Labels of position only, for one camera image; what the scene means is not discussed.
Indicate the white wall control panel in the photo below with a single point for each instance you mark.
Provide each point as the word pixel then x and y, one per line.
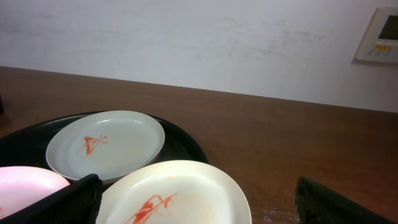
pixel 379 43

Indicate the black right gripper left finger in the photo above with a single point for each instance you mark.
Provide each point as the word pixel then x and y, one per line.
pixel 77 203

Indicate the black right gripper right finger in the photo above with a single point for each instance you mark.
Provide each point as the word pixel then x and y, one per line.
pixel 317 204

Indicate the cream plate with sauce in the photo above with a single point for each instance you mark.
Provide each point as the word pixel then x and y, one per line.
pixel 175 192

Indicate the grey-white plate with sauce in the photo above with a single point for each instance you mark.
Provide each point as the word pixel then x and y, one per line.
pixel 109 144

